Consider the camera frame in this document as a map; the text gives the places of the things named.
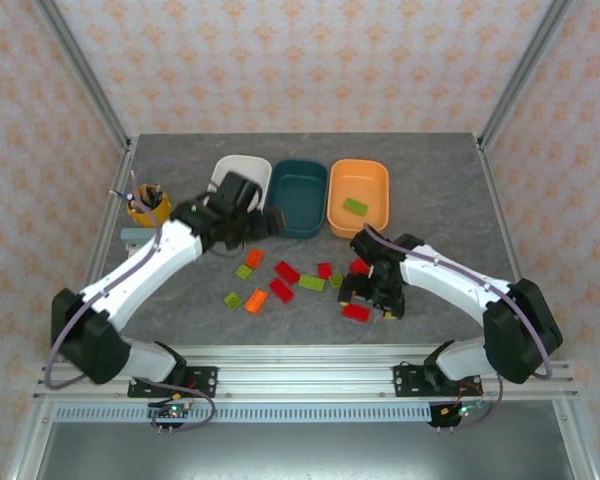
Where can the long green lego brick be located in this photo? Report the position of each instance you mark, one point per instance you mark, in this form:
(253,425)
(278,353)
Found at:
(311,283)

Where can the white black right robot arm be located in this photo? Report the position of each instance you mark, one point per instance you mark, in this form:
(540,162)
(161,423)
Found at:
(455,272)

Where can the teal plastic container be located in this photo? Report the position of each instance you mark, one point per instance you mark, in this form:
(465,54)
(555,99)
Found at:
(300,195)

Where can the white plastic container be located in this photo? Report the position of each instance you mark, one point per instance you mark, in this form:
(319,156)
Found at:
(245,165)

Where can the yellow pencil cup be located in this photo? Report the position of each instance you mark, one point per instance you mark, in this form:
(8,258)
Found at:
(150,217)

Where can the green lego plate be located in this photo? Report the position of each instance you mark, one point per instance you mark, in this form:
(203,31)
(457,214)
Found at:
(355,206)

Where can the dark pens bundle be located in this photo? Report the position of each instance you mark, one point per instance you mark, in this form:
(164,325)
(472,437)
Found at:
(152,195)

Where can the blue grey stapler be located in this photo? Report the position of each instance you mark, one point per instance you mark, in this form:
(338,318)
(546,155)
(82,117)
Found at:
(135,234)

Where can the orange plastic container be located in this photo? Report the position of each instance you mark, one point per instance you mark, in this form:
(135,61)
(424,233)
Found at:
(360,180)

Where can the small white staple box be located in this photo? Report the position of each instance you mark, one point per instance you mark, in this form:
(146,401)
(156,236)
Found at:
(131,245)

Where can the right controller board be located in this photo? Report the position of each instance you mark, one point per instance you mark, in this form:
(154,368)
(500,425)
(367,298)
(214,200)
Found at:
(462,412)

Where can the controller board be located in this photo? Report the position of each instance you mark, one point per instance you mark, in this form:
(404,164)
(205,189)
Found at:
(172,412)
(462,412)

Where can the left controller board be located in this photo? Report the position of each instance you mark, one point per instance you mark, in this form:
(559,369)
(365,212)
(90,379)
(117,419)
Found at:
(172,412)

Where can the black right mount plate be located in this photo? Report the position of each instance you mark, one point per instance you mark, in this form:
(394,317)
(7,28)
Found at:
(405,382)

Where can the black mount plate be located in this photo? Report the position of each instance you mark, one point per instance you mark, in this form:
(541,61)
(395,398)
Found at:
(205,380)
(405,382)

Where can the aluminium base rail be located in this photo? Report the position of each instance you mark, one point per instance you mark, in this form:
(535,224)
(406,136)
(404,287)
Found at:
(305,375)

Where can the aluminium table side rail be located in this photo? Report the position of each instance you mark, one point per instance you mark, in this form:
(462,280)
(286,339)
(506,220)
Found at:
(503,220)
(96,260)

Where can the black left mount plate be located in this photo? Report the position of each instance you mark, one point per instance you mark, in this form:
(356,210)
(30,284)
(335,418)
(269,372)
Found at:
(205,380)

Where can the aluminium frame post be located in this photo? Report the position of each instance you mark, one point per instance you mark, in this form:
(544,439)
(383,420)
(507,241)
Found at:
(80,70)
(525,70)

